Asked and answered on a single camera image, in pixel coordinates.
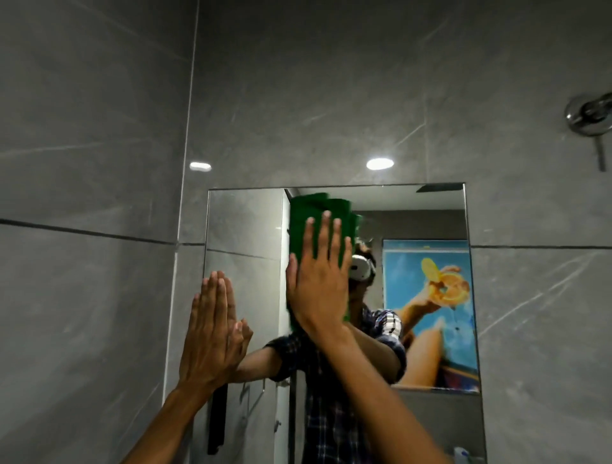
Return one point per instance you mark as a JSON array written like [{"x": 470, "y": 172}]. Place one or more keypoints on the person's left middle finger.
[{"x": 214, "y": 303}]

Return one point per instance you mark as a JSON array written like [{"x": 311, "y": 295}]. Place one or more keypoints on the person's right thumb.
[{"x": 292, "y": 279}]

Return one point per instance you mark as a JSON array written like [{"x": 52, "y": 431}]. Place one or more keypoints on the white plastic bottle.
[{"x": 462, "y": 456}]

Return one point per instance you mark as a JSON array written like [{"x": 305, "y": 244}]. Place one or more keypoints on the person's left forearm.
[{"x": 165, "y": 430}]

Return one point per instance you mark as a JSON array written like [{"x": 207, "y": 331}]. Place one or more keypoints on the person's left hand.
[{"x": 205, "y": 344}]

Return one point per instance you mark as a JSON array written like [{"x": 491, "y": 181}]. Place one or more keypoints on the person's right hand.
[{"x": 318, "y": 291}]

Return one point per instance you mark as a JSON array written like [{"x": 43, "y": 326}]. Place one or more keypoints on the rectangular wall mirror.
[{"x": 248, "y": 224}]

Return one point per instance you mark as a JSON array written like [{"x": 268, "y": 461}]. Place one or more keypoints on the person's left little finger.
[{"x": 195, "y": 315}]

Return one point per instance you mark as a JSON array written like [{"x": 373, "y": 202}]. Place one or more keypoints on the green cleaning cloth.
[{"x": 307, "y": 206}]

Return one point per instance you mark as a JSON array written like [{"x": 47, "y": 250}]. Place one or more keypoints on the person's right little finger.
[{"x": 347, "y": 258}]

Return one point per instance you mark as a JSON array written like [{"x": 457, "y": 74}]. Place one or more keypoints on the person's right forearm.
[{"x": 377, "y": 401}]

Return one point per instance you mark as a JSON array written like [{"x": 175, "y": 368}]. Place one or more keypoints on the person's left thumb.
[{"x": 237, "y": 342}]

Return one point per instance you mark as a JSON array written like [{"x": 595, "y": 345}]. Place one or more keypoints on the person's right middle finger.
[{"x": 326, "y": 236}]

